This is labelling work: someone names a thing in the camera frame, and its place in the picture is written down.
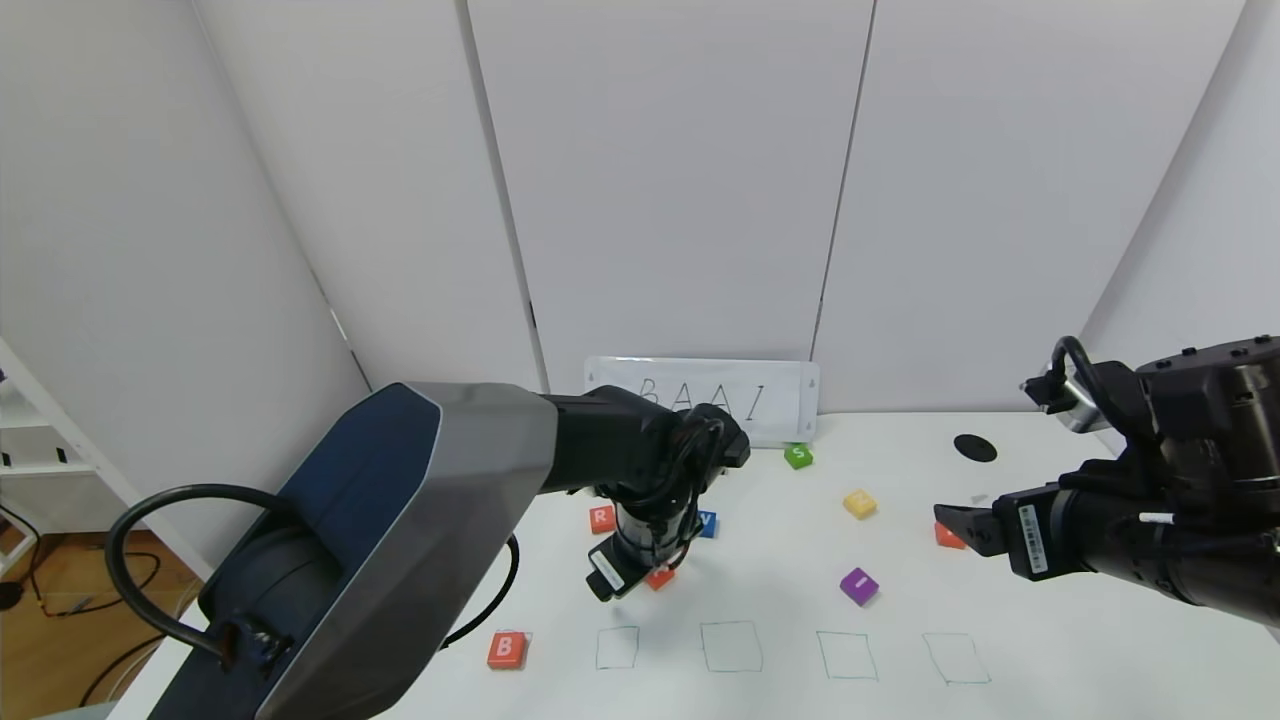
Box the white BAAI letter sign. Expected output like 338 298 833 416
585 356 821 446

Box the black floor cable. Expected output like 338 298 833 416
0 505 161 621
78 630 171 711

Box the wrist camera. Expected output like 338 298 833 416
585 545 641 603
1020 365 1111 433

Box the thick black left arm hose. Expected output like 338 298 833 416
105 484 301 661

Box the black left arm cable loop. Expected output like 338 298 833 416
440 535 521 651

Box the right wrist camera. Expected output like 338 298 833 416
1020 365 1111 433

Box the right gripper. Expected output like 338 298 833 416
933 482 1167 594

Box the white shelf unit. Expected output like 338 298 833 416
0 335 216 581

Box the black right camera cable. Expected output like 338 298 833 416
1050 336 1113 401

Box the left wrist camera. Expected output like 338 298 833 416
585 545 641 603

